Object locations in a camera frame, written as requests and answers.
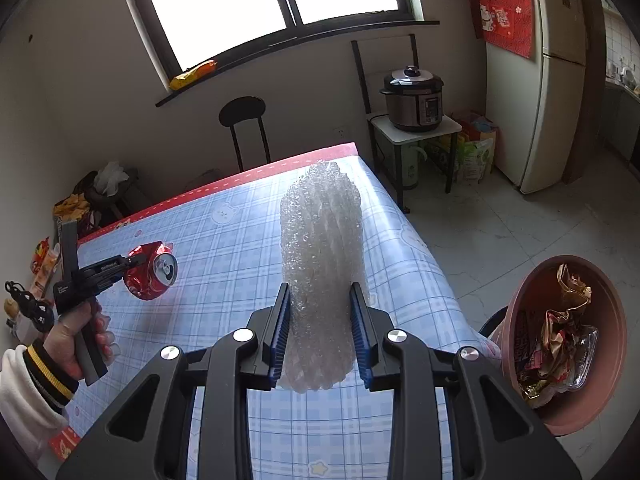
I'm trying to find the yellow snack packet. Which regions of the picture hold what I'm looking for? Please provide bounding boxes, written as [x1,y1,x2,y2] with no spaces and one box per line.
[169,59,219,92]

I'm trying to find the blue checked tablecloth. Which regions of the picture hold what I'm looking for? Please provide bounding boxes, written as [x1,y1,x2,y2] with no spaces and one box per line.
[47,142,502,480]

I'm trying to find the brown plastic tub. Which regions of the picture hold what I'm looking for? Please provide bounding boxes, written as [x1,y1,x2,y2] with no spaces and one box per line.
[500,255,629,436]

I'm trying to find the crushed red drink can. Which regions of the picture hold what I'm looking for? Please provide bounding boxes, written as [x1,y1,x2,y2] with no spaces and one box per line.
[122,242,179,302]

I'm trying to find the yellow chip bag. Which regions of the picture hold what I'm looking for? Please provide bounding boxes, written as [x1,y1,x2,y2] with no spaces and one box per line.
[53,192,92,224]

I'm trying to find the black round-back chair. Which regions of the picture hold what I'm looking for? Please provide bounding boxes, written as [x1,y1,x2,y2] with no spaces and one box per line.
[218,96,272,173]

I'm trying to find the green white paper bag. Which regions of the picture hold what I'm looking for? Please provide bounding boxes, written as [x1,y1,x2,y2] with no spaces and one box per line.
[457,130,497,184]

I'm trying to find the red orange snack packets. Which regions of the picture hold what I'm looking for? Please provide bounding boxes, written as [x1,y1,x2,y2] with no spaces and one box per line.
[30,237,62,287]

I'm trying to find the person's left hand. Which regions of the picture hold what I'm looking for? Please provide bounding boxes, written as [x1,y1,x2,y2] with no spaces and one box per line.
[44,304,117,379]

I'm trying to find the steel electric pressure cooker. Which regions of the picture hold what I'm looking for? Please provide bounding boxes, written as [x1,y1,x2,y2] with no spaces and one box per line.
[380,65,446,133]

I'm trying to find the red wall hanging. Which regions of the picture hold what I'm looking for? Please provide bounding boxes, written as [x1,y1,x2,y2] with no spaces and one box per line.
[462,0,536,59]

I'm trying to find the dark pink snack wrapper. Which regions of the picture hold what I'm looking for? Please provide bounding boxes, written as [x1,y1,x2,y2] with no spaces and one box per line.
[515,310,549,387]

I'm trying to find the black power plug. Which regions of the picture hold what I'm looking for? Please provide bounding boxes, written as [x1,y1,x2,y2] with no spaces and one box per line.
[5,280,54,334]

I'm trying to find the white crumpled bag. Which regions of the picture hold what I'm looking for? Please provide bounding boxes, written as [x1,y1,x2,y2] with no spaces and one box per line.
[94,161,131,196]

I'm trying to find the small white side table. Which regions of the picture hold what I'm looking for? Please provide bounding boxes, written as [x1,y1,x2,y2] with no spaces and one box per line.
[367,112,463,214]

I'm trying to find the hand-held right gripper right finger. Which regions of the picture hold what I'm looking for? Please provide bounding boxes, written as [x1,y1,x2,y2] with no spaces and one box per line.
[349,281,583,480]

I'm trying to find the brown gold foil wrapper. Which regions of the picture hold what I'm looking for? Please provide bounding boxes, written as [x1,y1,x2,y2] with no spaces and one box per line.
[556,264,594,314]

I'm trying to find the white foam net sleeve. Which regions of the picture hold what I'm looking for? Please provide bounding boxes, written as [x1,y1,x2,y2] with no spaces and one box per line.
[279,160,371,395]

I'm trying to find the cream refrigerator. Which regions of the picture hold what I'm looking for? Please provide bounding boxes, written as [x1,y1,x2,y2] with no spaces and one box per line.
[482,0,589,196]

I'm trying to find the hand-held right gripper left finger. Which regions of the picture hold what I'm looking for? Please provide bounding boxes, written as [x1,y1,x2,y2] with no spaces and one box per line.
[56,282,292,480]

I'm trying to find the kitchen counter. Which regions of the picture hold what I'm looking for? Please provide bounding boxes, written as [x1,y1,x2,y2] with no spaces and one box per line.
[602,65,640,171]

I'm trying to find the dark low stool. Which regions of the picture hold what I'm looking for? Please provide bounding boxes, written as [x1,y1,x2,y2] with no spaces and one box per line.
[75,167,156,222]

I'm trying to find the pale green kettle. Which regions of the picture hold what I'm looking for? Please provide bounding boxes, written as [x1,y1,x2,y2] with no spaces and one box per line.
[400,142,429,191]

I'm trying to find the black framed window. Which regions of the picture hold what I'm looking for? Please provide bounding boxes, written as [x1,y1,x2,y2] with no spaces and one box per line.
[112,0,441,108]

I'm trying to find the black metal frame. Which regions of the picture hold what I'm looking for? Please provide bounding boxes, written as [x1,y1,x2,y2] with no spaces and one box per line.
[351,34,419,116]

